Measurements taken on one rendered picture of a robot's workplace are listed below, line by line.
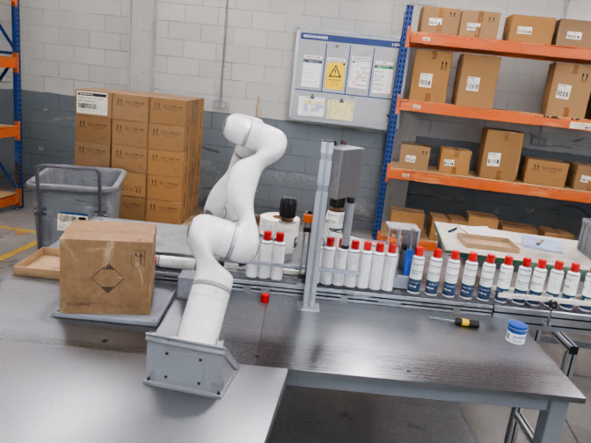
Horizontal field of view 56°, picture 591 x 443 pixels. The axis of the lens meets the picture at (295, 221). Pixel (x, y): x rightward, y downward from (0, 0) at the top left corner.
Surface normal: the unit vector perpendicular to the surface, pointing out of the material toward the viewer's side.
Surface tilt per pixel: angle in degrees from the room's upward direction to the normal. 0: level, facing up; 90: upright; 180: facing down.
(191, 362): 90
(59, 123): 90
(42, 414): 0
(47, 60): 90
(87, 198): 94
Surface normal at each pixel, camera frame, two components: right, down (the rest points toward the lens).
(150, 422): 0.11, -0.96
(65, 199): 0.17, 0.33
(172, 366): -0.19, 0.23
